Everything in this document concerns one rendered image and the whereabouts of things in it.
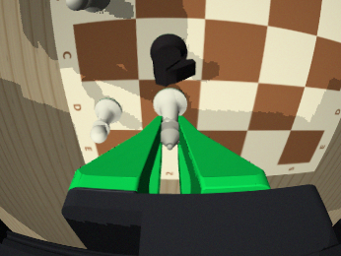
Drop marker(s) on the brown and cream chessboard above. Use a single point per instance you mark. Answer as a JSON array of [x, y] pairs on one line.
[[267, 83]]

